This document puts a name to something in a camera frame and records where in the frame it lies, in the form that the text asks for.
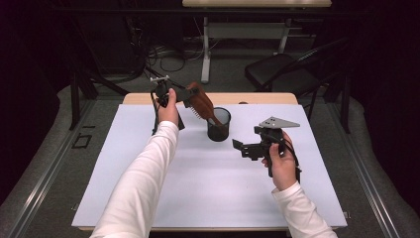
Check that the brown wooden hairbrush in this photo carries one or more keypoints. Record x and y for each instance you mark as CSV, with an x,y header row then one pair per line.
x,y
201,102

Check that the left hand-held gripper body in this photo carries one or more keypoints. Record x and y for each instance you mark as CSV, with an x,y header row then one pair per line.
x,y
161,91

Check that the person's right hand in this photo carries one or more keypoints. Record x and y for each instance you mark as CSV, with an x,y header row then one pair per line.
x,y
284,165

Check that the white metal desk frame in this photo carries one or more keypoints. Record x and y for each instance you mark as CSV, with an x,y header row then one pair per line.
x,y
244,31

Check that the black mesh pen holder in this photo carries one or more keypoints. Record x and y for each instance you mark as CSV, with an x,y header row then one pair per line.
x,y
218,134

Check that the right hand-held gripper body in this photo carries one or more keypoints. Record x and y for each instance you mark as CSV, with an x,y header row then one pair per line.
x,y
274,134

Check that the person's left hand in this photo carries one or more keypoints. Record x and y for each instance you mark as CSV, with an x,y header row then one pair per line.
x,y
169,112

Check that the black folding chair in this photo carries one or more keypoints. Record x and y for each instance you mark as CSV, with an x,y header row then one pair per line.
x,y
280,72

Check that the black metal stand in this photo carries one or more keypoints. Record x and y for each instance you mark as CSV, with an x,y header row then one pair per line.
x,y
75,99

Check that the white table sheet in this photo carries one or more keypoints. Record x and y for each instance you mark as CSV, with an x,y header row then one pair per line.
x,y
214,185

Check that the metal floor rail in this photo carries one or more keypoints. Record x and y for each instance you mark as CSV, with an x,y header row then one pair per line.
x,y
366,178
46,172

